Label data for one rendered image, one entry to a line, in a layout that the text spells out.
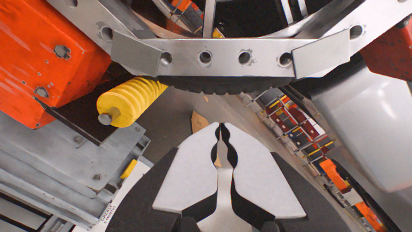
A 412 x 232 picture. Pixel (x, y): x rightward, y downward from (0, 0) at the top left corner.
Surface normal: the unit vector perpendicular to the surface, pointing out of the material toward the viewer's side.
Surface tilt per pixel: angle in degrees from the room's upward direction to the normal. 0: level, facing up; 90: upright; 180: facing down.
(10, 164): 0
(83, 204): 0
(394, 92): 90
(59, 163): 0
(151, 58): 90
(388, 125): 90
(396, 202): 111
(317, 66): 90
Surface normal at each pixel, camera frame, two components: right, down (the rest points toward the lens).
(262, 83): -0.06, 0.51
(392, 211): -0.88, -0.37
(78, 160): 0.70, -0.61
